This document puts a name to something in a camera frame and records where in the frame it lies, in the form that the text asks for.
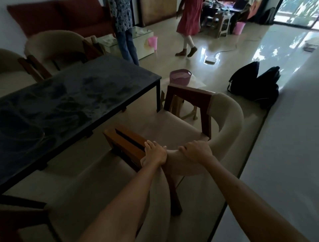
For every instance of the dark cluttered side table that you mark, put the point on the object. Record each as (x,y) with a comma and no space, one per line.
(224,10)

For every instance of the purple plastic basket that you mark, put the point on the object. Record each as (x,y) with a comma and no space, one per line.
(180,78)

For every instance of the black dining table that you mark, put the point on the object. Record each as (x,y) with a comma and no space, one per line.
(62,99)

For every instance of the white power strip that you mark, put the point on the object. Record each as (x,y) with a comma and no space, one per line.
(210,60)

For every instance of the person's right forearm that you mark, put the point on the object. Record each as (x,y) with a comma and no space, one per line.
(249,199)

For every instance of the circle-pattern placemat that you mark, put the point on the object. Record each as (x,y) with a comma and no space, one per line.
(198,84)

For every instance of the beige plastic stool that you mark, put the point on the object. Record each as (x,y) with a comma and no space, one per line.
(178,106)
(224,23)

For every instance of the person's left hand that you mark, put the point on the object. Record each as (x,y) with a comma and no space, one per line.
(154,153)

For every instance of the dark plastic stool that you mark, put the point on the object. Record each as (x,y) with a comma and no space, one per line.
(211,21)

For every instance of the gray floor tray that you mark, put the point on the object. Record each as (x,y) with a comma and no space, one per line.
(311,48)

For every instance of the person's right hand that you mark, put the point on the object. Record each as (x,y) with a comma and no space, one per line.
(197,152)

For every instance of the dark brown sofa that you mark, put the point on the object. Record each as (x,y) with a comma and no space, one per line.
(62,17)

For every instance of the beige cushioned wooden chair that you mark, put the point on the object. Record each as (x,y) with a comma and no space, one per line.
(54,42)
(174,124)
(10,62)
(74,199)

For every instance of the brown wooden panel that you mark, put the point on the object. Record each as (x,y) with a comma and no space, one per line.
(157,11)

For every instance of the person's left forearm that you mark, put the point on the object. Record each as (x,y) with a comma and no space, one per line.
(119,209)

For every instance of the glass sliding door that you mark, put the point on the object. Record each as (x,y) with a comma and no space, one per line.
(299,12)

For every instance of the pink plastic bucket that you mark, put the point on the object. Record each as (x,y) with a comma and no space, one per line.
(239,28)

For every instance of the pink plastic pitcher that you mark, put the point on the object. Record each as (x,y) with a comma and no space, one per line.
(152,43)

